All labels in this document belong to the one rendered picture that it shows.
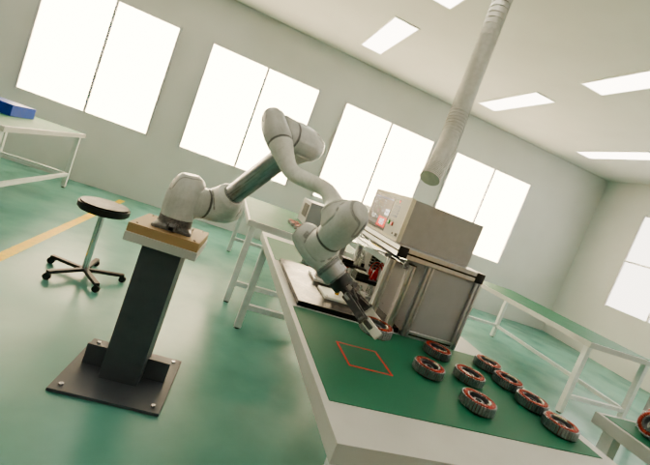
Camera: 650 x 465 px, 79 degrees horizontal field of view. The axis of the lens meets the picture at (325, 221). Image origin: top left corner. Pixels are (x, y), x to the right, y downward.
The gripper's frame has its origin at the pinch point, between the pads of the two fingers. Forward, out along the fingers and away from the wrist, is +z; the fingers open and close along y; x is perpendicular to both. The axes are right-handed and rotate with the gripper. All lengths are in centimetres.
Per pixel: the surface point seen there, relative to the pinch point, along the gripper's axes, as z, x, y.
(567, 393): 209, -42, 269
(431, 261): 0.5, -26.7, 41.9
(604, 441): 103, -35, 50
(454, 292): 18, -26, 50
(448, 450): 27.0, -2.8, -32.5
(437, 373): 25.7, -5.4, 5.9
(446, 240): -1, -37, 56
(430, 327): 24, -8, 48
